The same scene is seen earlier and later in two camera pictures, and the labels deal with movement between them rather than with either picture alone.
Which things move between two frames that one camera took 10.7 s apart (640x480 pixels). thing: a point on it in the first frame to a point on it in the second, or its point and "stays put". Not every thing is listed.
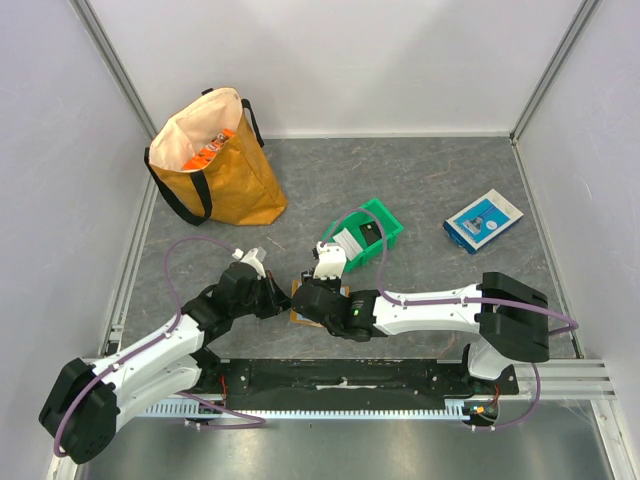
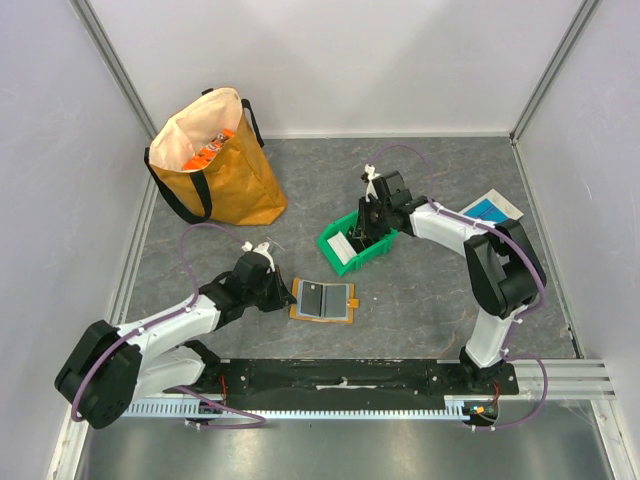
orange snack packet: (203, 158) stays put
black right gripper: (304, 298) to (367, 216)
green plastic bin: (388, 226) stays put
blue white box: (481, 219) stays put
